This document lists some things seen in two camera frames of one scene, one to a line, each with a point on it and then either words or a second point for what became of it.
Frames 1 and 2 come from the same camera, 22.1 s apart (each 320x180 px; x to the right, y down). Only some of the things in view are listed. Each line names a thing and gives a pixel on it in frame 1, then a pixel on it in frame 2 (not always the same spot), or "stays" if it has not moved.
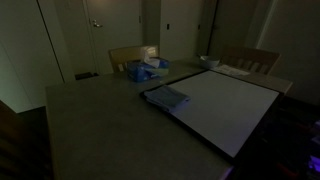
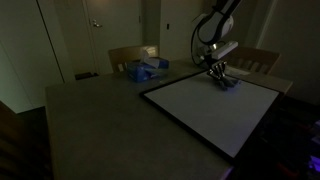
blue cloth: [167, 98] -> [230, 84]
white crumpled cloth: [230, 70] stays
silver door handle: [95, 24] stays
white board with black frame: [224, 111] stays
